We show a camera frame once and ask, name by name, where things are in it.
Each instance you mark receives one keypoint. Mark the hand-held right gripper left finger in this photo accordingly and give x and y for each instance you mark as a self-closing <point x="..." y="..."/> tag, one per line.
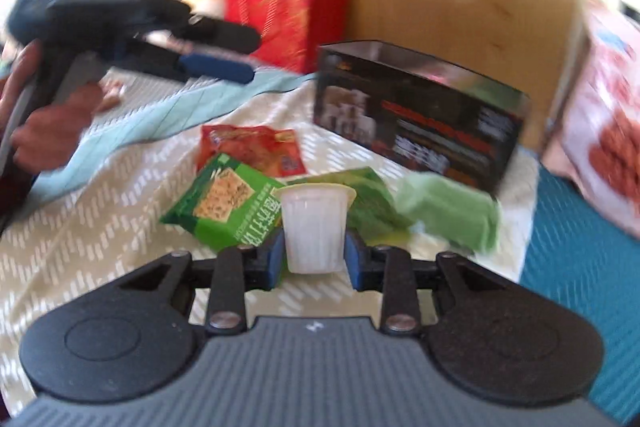
<point x="276" y="259"/>

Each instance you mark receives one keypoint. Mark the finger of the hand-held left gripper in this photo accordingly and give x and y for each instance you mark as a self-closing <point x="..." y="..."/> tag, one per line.
<point x="215" y="66"/>
<point x="225" y="36"/>

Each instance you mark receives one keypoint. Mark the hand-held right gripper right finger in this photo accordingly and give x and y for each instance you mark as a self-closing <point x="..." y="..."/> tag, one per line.
<point x="352" y="264"/>

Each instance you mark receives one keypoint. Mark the white jelly cup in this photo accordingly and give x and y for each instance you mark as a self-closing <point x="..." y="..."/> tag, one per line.
<point x="315" y="227"/>

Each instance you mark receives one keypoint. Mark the dark green snack packet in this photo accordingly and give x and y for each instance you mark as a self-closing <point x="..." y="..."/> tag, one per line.
<point x="370" y="202"/>

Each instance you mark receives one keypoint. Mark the green cracker packet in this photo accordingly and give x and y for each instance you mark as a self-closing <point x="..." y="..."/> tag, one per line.
<point x="220" y="202"/>

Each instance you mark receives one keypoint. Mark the pale green snack packet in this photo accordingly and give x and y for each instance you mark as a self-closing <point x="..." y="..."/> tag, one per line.
<point x="450" y="214"/>

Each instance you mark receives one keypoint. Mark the black box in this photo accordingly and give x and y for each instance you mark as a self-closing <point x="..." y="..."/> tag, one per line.
<point x="425" y="122"/>

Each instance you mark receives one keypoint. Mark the person's left hand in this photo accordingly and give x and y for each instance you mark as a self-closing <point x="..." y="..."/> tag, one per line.
<point x="55" y="132"/>

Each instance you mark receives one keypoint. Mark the light teal blanket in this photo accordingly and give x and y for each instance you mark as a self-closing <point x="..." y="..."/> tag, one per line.
<point x="165" y="107"/>

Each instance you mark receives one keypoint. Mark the red gift bag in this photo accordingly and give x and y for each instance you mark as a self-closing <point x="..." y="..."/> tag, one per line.
<point x="290" y="12"/>

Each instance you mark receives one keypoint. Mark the red snack packet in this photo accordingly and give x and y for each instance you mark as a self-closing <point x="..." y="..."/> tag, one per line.
<point x="255" y="147"/>

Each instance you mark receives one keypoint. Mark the large white snack bag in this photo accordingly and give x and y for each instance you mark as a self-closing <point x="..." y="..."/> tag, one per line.
<point x="605" y="117"/>

